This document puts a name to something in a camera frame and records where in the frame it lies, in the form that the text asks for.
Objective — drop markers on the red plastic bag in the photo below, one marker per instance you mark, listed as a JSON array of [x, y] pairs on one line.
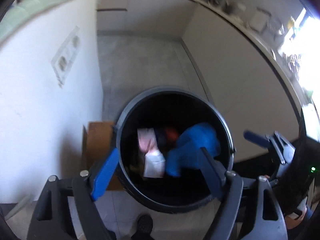
[[171, 132]]

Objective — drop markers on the green checkered tablecloth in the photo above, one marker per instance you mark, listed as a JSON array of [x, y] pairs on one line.
[[37, 5]]

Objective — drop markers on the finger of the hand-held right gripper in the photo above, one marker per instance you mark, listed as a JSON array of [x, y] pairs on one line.
[[255, 137]]

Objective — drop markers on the pink packet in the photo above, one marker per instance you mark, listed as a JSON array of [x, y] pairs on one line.
[[146, 140]]

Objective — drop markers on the beige lower cabinets with counter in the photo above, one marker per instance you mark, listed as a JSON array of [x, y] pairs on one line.
[[237, 80]]

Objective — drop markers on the black round bin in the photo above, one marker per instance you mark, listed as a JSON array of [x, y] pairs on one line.
[[175, 110]]

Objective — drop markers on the blue cloth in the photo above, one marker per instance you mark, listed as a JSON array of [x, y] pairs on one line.
[[195, 140]]

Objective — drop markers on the wooden stool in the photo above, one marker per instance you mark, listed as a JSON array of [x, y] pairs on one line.
[[100, 135]]

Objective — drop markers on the island socket plate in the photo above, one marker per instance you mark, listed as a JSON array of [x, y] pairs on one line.
[[65, 57]]

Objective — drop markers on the person's right hand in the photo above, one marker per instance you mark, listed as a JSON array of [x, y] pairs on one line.
[[293, 221]]

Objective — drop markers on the white kitchen island base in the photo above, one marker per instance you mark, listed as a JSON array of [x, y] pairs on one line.
[[30, 105]]

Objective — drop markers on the white packet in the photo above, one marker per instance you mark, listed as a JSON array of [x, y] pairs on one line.
[[155, 165]]

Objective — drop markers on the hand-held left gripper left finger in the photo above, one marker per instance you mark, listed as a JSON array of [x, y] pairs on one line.
[[103, 172]]

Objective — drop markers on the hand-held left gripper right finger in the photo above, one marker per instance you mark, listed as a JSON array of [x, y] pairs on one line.
[[212, 172]]

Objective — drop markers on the black mesh shoe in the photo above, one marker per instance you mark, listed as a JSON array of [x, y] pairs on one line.
[[145, 226]]

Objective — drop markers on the bright window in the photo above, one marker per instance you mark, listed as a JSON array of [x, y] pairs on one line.
[[305, 42]]

